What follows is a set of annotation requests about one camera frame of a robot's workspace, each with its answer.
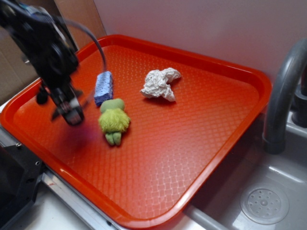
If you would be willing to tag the aluminium rail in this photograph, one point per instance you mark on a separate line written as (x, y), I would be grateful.
(57, 205)

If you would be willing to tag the black metal bracket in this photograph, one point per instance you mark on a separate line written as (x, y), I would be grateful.
(20, 173)

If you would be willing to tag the crumpled white paper towel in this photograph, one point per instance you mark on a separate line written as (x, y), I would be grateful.
(157, 84)

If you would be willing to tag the wooden board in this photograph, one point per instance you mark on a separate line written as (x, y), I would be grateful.
(85, 13)

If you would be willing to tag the blue sponge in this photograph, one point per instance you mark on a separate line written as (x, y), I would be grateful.
(103, 88)

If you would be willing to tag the grey sink drain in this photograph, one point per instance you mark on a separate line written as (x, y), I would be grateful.
(264, 204)

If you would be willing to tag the red plastic tray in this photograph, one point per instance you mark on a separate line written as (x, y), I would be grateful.
(170, 148)

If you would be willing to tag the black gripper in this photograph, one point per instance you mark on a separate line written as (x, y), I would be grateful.
(66, 100)

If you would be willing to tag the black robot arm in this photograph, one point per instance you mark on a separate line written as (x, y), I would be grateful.
(38, 37)

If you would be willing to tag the cardboard panel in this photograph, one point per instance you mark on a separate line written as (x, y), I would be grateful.
(16, 72)

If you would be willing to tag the green plush toy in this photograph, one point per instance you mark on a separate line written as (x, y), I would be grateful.
(113, 120)

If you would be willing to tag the grey toy faucet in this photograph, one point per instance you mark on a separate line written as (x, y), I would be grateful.
(289, 93)

